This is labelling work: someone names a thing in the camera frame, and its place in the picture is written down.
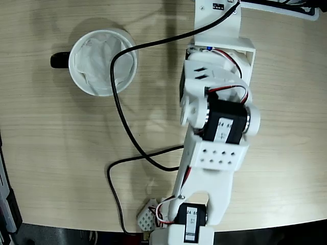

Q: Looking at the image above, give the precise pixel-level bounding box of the white tissue paper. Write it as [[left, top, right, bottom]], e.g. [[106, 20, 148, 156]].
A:
[[74, 34, 135, 90]]

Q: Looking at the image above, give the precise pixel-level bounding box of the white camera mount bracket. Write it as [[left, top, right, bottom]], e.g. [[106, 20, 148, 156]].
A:
[[188, 0, 256, 86]]

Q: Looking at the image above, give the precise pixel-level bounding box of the grey black equipment frame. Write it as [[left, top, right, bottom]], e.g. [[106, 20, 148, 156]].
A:
[[0, 130, 24, 245]]

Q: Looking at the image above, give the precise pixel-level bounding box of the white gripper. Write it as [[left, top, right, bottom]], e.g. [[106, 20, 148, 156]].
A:
[[188, 49, 241, 75]]

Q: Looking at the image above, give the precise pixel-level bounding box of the white mug with black handle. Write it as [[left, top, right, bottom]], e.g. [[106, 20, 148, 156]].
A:
[[50, 27, 139, 97]]

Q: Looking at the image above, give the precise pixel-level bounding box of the white framed keyboard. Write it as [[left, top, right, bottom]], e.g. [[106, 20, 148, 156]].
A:
[[240, 0, 321, 22]]

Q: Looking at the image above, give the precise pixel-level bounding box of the black camera cable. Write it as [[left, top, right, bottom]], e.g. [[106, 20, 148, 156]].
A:
[[106, 0, 242, 236]]

